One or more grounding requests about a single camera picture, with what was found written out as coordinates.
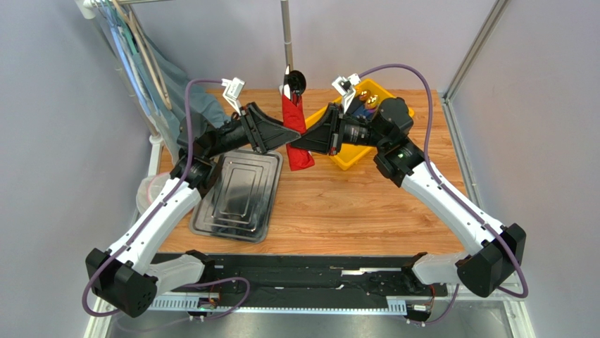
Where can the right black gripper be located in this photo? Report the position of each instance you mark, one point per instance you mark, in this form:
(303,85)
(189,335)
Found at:
(334,129)

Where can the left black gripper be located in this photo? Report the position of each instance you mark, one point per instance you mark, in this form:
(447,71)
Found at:
(263,132)

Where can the red paper napkin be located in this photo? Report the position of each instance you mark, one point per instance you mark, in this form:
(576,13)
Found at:
(293,118)

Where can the black knife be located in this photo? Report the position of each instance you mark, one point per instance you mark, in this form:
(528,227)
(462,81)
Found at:
(286,91)

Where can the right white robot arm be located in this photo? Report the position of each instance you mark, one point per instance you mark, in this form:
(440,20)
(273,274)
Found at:
(493,252)

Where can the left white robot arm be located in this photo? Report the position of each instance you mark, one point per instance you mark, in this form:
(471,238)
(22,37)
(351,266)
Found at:
(124,275)

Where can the blue napkin roll gold spoon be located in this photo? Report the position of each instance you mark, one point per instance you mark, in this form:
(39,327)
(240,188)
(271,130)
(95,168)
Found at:
(367,107)

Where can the black napkin roll gold spoon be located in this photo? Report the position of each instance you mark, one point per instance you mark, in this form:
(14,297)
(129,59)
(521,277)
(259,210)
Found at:
(364,95)

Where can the yellow plastic bin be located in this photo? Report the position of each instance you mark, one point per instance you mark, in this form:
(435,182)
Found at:
(351,157)

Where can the metal tray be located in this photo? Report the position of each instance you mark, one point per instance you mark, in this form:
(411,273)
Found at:
(240,205)

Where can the metal pole white base stand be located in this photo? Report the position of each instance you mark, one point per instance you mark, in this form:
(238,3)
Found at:
(287,33)

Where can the wooden clothes hanger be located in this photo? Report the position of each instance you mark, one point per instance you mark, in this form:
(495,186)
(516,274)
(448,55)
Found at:
(130,18)

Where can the white pink mesh cover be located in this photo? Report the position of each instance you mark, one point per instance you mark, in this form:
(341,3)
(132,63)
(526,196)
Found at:
(149,190)

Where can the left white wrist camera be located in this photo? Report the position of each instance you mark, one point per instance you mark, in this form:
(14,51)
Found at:
(232,91)

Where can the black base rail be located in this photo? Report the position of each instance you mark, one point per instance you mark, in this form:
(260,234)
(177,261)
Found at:
(316,282)

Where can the aluminium frame post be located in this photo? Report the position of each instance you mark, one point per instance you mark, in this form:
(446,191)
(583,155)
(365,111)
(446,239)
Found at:
(487,28)

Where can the white clothes rack post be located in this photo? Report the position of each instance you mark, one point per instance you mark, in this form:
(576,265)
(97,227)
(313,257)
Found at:
(98,13)

